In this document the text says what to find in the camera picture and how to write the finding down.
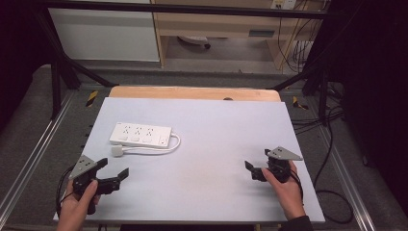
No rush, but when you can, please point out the black metal frame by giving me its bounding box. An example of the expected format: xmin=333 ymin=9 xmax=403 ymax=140
xmin=30 ymin=0 xmax=350 ymax=126

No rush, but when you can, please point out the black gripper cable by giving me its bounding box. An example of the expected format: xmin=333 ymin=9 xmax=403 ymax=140
xmin=55 ymin=165 xmax=77 ymax=217
xmin=288 ymin=168 xmax=305 ymax=206

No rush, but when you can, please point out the light wooden desk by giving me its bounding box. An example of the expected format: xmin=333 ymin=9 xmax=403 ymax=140
xmin=149 ymin=0 xmax=325 ymax=70

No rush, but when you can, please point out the white power strip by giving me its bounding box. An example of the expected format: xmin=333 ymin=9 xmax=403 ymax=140
xmin=109 ymin=121 xmax=173 ymax=150

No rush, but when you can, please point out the bundle of black hanging cables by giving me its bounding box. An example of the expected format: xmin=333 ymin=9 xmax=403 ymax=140
xmin=276 ymin=0 xmax=325 ymax=74

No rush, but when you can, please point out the chair base with caster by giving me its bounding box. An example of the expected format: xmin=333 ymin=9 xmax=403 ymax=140
xmin=177 ymin=35 xmax=213 ymax=50

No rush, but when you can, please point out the white power plug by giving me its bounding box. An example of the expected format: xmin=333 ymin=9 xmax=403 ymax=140
xmin=111 ymin=144 xmax=125 ymax=158

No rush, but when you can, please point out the person's left hand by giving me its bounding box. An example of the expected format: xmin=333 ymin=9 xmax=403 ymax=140
xmin=56 ymin=179 xmax=101 ymax=231

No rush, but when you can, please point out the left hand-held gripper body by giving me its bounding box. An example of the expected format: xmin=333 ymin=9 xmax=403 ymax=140
xmin=68 ymin=155 xmax=121 ymax=216

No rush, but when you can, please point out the aluminium rail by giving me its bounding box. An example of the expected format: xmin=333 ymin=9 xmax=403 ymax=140
xmin=0 ymin=90 xmax=76 ymax=220
xmin=316 ymin=124 xmax=377 ymax=231

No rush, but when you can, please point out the white power strip cable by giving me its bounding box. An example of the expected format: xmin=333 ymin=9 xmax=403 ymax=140
xmin=121 ymin=132 xmax=182 ymax=156

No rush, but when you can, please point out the black floor cable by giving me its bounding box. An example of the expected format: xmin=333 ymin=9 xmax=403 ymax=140
xmin=290 ymin=81 xmax=355 ymax=225

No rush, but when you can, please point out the white wall socket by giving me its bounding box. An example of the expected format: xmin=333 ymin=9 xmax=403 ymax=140
xmin=269 ymin=0 xmax=298 ymax=11

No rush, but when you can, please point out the wooden table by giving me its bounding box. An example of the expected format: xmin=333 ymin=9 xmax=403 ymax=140
xmin=108 ymin=85 xmax=283 ymax=103

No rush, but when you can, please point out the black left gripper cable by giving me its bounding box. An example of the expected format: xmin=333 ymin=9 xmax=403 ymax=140
xmin=55 ymin=165 xmax=77 ymax=217

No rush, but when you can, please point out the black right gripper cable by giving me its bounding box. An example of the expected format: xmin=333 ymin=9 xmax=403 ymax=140
xmin=288 ymin=168 xmax=305 ymax=206

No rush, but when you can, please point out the white table board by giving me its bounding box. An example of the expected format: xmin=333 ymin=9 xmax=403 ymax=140
xmin=52 ymin=96 xmax=326 ymax=225

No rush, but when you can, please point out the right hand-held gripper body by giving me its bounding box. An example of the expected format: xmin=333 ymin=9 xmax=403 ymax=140
xmin=251 ymin=145 xmax=304 ymax=184

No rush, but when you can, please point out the person's right hand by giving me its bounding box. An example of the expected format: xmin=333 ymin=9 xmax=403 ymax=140
xmin=261 ymin=160 xmax=307 ymax=221

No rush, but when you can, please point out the white cabinet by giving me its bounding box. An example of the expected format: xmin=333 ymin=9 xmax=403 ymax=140
xmin=47 ymin=0 xmax=161 ymax=63

